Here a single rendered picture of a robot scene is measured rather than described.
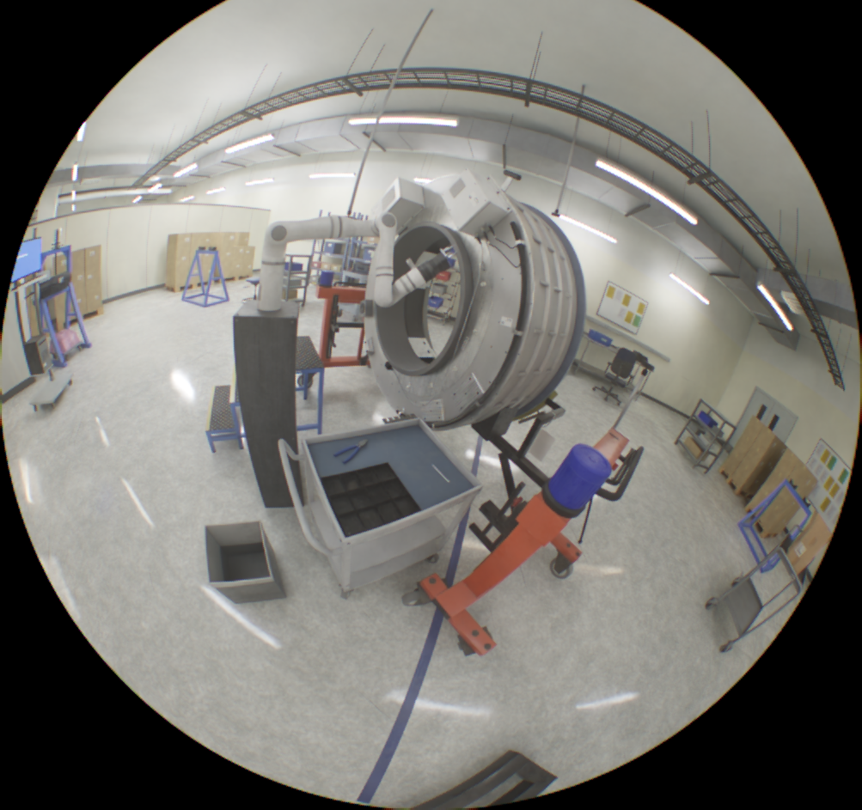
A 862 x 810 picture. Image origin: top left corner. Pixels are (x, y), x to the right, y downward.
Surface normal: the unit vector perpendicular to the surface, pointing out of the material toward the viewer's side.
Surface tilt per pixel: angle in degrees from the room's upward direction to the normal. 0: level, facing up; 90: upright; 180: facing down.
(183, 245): 90
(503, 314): 90
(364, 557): 0
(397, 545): 0
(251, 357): 90
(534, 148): 90
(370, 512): 0
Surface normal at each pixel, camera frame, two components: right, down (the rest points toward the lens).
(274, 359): 0.40, 0.50
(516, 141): -0.26, 0.37
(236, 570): 0.25, -0.87
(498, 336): -0.79, 0.07
